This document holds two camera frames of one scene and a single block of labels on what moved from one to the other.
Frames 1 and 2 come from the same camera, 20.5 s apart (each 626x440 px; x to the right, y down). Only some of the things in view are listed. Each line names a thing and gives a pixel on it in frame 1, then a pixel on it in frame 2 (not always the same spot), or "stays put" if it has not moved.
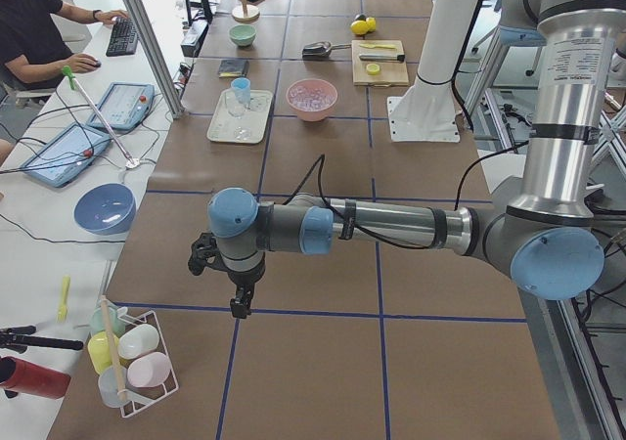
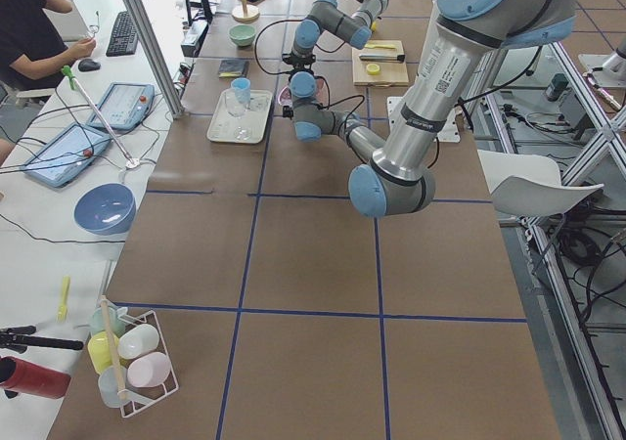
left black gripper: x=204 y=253 to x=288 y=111
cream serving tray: x=236 y=123 stays put
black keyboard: x=123 y=38 stays put
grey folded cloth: x=233 y=67 stays put
